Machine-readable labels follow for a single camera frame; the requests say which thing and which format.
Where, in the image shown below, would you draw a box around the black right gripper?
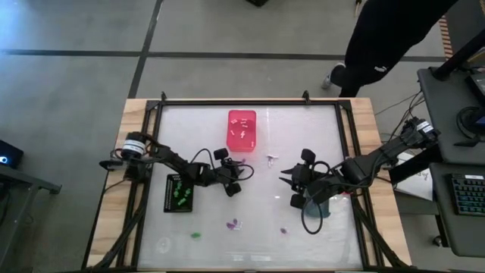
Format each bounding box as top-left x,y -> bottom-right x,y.
279,149 -> 342,209

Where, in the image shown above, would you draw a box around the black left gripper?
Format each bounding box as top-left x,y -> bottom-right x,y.
206,147 -> 246,197

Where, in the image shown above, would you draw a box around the pink plastic bin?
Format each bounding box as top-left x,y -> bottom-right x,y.
226,109 -> 258,153

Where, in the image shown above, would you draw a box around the blue plastic bin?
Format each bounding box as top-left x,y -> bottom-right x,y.
302,189 -> 332,219

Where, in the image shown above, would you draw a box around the black mesh basket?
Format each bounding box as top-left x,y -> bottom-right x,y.
163,173 -> 196,214

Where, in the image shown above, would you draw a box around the white paper sheet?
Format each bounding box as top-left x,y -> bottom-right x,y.
393,151 -> 436,202

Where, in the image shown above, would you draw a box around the grey desk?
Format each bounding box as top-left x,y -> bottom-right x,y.
427,162 -> 485,259
416,66 -> 485,167

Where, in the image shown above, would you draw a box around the person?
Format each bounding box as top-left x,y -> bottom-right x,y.
321,0 -> 460,99

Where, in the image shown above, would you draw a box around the black backlit keyboard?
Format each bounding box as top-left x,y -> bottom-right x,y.
450,173 -> 485,217

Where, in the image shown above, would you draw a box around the black headphones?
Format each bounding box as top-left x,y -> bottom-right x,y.
453,105 -> 485,148

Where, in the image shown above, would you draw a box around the black laptop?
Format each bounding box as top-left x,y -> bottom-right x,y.
465,67 -> 485,108

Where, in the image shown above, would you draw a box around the grey metal stand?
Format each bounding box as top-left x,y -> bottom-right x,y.
0,165 -> 63,273

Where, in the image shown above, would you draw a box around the black slanted pole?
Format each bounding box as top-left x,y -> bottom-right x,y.
431,28 -> 485,81

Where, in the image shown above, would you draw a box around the black device with blue light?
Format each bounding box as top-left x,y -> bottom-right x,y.
0,139 -> 24,170

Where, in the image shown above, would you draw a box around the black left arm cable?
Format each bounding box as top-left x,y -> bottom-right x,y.
189,147 -> 255,182

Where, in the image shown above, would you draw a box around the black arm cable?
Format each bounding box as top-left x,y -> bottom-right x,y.
189,147 -> 255,182
300,196 -> 324,235

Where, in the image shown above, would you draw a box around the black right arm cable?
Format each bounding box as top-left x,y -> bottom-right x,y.
300,196 -> 324,235

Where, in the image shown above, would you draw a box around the black metal table frame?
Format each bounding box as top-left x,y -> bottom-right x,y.
81,90 -> 412,273

